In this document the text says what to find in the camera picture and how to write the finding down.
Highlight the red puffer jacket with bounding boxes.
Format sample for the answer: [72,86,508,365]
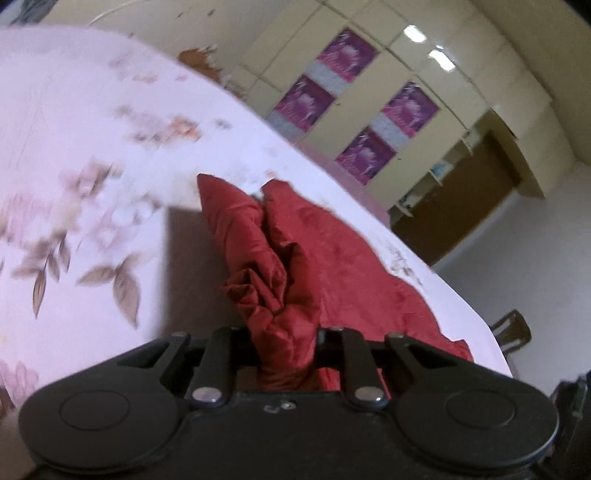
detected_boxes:
[196,173,474,403]

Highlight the purple wall poster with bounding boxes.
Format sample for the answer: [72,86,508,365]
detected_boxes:
[369,80,440,139]
[335,127,398,186]
[305,28,380,85]
[267,74,336,140]

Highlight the wooden chair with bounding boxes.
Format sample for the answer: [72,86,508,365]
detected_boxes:
[488,308,533,357]

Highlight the grey patterned curtain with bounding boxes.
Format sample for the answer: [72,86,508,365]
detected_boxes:
[11,0,54,16]

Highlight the cream bed headboard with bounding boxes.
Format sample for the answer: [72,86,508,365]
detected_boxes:
[41,0,252,93]

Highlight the brown wooden door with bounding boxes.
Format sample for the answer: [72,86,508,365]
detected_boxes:
[392,134,519,267]

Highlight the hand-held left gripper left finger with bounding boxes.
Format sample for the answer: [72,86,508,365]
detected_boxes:
[117,326,254,410]

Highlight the cream corner shelf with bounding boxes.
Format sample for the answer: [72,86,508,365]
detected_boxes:
[388,129,476,227]

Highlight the cream wardrobe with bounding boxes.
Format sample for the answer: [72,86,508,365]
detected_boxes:
[226,0,555,224]

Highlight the bed with floral sheet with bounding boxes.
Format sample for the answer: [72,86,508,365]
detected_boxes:
[0,25,514,416]

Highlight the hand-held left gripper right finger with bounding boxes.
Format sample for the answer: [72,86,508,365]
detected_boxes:
[316,326,475,412]

